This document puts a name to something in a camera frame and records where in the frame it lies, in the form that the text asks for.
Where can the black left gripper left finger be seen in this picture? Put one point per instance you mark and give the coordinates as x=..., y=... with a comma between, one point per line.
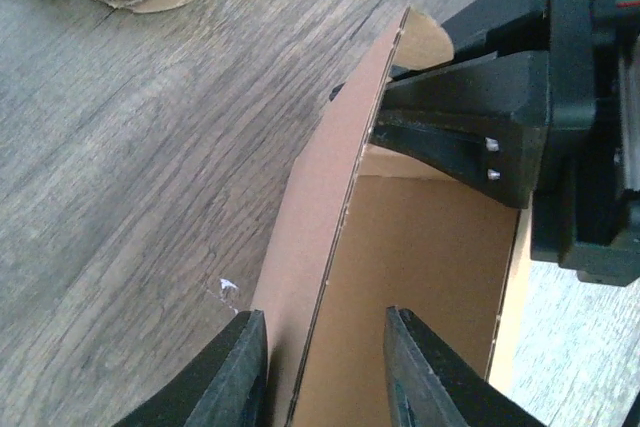
x=224, y=385

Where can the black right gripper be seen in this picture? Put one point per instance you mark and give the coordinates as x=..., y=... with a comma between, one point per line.
x=484, y=122

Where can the cardboard box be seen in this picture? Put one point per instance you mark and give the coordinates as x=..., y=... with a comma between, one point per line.
x=362, y=228

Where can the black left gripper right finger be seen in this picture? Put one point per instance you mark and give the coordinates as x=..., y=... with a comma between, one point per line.
x=429, y=384

